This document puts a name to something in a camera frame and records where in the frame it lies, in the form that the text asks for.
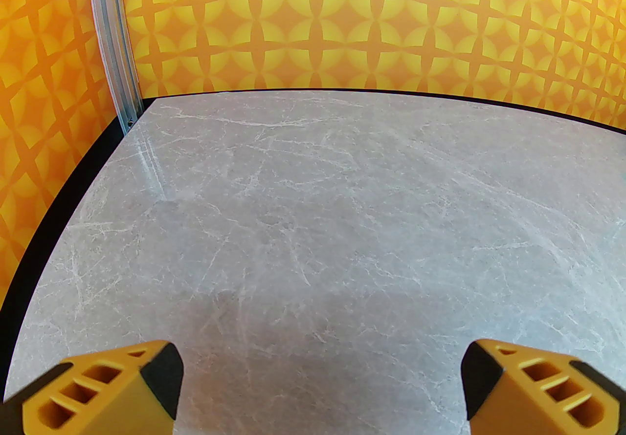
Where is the aluminium frame post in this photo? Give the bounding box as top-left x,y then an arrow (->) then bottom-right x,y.
86,0 -> 143,133

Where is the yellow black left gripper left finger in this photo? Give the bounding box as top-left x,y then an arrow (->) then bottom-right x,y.
2,340 -> 184,435

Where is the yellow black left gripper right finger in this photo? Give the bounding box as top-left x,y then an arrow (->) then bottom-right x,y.
462,339 -> 626,435

